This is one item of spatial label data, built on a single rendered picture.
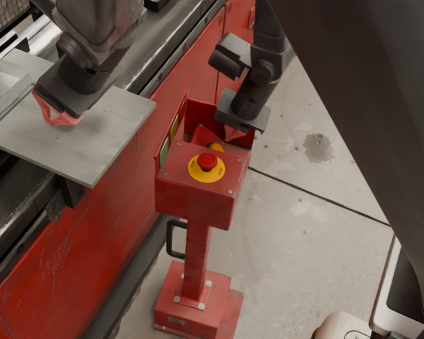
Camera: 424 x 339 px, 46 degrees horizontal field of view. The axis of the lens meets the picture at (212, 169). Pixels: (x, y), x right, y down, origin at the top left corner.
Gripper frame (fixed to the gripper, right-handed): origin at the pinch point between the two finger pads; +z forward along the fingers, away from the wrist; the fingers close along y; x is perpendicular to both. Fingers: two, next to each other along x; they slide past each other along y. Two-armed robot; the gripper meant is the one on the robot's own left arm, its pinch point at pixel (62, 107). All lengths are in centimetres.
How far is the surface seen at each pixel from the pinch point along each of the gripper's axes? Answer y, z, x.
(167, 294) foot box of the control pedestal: -20, 76, 51
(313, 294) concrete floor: -47, 66, 92
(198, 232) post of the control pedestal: -21, 38, 38
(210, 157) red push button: -19.6, 11.4, 24.5
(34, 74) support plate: -6.2, 7.6, -7.3
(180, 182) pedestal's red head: -13.6, 15.5, 23.3
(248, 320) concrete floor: -29, 74, 78
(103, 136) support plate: -0.4, -0.4, 6.9
